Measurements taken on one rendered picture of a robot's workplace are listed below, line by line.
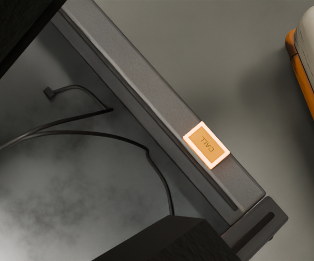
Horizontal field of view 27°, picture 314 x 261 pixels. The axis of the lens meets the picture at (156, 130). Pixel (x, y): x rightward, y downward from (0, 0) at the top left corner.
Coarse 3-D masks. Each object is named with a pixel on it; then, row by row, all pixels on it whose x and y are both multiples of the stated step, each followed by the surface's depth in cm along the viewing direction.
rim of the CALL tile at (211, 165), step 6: (198, 126) 77; (204, 126) 77; (192, 132) 77; (210, 132) 77; (186, 138) 77; (216, 138) 77; (192, 144) 76; (222, 144) 76; (198, 150) 76; (204, 156) 76; (222, 156) 76; (216, 162) 76
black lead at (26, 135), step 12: (48, 96) 91; (108, 108) 91; (60, 120) 73; (72, 120) 76; (48, 132) 71; (60, 132) 72; (72, 132) 73; (84, 132) 76; (96, 132) 78; (12, 144) 71; (156, 168) 89; (168, 192) 88
